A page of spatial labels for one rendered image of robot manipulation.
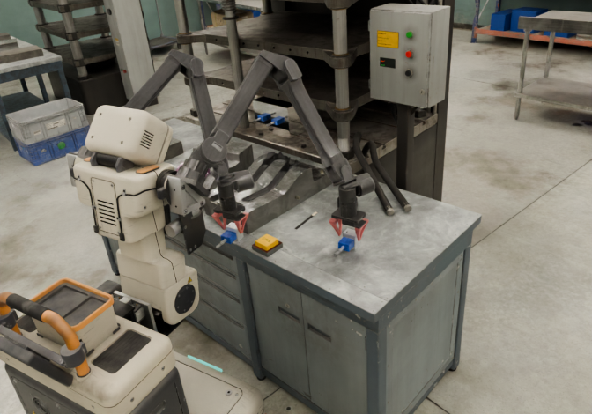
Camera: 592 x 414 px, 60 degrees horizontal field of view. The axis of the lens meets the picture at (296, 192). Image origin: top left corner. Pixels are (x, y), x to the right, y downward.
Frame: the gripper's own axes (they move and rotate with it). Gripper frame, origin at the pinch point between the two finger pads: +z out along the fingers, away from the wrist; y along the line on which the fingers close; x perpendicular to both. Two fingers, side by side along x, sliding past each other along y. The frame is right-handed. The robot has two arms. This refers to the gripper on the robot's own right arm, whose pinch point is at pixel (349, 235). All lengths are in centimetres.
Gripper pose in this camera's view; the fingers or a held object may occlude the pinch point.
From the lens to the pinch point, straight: 181.7
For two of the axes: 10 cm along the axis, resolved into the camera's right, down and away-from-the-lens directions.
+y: -8.3, -2.0, 5.2
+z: 0.9, 8.8, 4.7
